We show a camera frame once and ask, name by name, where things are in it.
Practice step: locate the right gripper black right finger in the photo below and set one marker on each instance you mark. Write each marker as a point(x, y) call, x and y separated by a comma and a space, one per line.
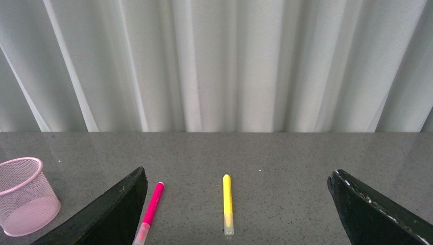
point(369, 217)

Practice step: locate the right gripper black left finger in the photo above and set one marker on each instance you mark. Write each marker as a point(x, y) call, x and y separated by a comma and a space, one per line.
point(112, 218)

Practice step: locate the pink mesh cup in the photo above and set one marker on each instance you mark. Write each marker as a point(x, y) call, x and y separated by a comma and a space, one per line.
point(28, 202)

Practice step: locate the pink marker pen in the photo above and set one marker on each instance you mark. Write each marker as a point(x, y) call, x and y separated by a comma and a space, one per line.
point(144, 228)

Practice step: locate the yellow marker pen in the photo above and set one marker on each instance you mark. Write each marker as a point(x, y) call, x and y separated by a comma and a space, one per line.
point(228, 206)

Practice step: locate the white pleated curtain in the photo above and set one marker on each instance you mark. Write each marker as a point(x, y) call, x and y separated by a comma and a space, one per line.
point(216, 66)

